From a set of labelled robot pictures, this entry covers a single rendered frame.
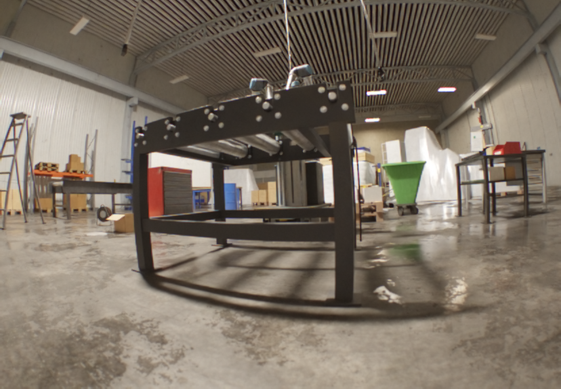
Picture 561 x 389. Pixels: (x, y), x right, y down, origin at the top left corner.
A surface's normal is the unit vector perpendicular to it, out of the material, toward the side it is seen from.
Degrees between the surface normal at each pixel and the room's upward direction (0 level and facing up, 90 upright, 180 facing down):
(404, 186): 101
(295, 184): 90
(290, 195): 90
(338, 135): 90
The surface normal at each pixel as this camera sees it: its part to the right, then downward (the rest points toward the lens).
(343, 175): -0.32, -0.05
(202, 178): 0.73, -0.07
